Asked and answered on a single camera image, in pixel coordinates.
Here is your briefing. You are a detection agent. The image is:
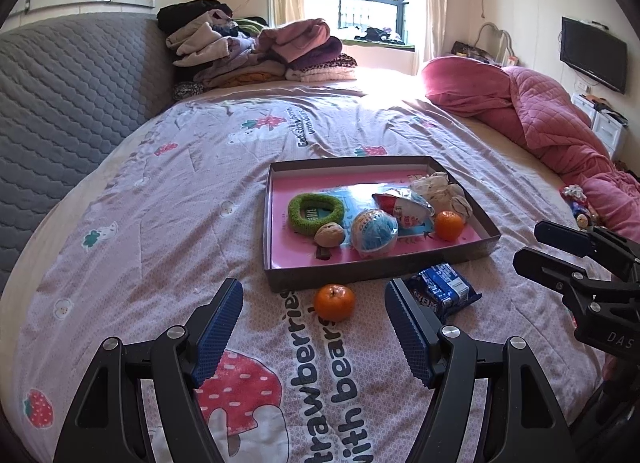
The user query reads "blue biscuit packet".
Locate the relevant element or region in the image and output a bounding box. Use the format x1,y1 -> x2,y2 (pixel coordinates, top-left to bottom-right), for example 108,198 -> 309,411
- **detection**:
402,263 -> 482,323

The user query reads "brown walnut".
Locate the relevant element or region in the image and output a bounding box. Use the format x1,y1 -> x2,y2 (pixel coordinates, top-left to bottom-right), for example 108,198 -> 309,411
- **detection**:
314,222 -> 346,249

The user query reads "shallow grey cardboard box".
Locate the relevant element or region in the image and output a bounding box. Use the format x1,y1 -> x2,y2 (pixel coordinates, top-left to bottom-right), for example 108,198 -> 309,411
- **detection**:
262,155 -> 501,292

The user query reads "pink strawberry bed sheet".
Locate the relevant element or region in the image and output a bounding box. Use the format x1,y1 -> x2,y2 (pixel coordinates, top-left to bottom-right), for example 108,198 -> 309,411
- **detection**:
2,84 -> 603,462

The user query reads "pink quilted blanket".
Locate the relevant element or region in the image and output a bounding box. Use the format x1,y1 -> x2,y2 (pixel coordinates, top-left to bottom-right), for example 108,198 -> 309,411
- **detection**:
422,56 -> 639,242

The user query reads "green fuzzy ring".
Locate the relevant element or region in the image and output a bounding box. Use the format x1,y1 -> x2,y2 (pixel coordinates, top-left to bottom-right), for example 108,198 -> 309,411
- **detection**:
286,192 -> 346,238

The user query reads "black wall television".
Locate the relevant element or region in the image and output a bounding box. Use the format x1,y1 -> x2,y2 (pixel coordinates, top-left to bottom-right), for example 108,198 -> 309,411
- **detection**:
560,18 -> 628,94

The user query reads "white drawer cabinet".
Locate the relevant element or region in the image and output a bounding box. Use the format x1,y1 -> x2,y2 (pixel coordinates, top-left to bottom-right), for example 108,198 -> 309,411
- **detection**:
570,93 -> 628,160

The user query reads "orange tangerine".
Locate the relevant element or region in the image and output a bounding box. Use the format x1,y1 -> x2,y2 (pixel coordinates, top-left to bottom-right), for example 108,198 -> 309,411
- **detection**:
314,284 -> 356,322
434,210 -> 465,242

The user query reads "blue white egg snack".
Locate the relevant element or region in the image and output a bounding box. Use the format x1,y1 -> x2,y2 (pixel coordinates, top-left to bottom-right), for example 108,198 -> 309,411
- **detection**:
349,208 -> 399,258

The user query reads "grey quilted headboard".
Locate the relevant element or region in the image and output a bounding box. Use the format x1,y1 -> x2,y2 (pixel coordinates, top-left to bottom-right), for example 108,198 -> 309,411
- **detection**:
1,12 -> 172,281

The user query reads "beige mesh bag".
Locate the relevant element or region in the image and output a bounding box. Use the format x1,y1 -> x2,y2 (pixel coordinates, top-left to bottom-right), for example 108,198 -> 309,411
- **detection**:
410,171 -> 473,221

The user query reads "pile of folded clothes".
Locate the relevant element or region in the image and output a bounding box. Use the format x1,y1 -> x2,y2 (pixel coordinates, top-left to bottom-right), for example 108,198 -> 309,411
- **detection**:
156,0 -> 358,101

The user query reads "small stuffed doll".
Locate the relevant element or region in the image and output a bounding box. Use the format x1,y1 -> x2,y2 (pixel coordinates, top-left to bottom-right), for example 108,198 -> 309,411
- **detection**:
560,184 -> 599,230

